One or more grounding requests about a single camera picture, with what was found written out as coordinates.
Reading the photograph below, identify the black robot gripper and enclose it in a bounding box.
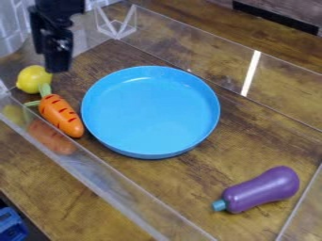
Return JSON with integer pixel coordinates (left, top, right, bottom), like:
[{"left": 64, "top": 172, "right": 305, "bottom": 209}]
[{"left": 28, "top": 0, "right": 86, "bottom": 73}]

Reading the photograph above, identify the yellow toy lemon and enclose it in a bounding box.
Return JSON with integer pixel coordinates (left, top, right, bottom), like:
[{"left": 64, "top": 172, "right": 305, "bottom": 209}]
[{"left": 16, "top": 65, "right": 54, "bottom": 94}]

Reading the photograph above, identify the blue round tray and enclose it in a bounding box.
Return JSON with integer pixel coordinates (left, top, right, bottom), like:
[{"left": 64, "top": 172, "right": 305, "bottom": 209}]
[{"left": 80, "top": 66, "right": 221, "bottom": 159}]

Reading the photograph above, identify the orange toy carrot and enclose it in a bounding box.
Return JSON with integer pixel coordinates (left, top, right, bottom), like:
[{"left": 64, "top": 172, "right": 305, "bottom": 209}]
[{"left": 24, "top": 83, "right": 84, "bottom": 138}]

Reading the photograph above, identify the blue plastic crate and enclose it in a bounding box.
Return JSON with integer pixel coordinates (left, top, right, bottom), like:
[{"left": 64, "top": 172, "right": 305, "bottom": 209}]
[{"left": 0, "top": 207, "right": 28, "bottom": 241}]

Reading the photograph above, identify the purple toy eggplant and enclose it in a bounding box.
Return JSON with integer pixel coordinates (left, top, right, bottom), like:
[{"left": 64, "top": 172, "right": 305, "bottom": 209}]
[{"left": 211, "top": 166, "right": 299, "bottom": 214}]

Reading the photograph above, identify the clear acrylic corner bracket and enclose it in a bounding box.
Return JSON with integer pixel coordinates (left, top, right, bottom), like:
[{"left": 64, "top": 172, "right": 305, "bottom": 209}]
[{"left": 94, "top": 4, "right": 138, "bottom": 40}]

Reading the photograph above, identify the clear acrylic barrier wall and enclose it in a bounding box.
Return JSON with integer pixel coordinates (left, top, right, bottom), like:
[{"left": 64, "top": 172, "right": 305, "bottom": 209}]
[{"left": 0, "top": 0, "right": 322, "bottom": 241}]

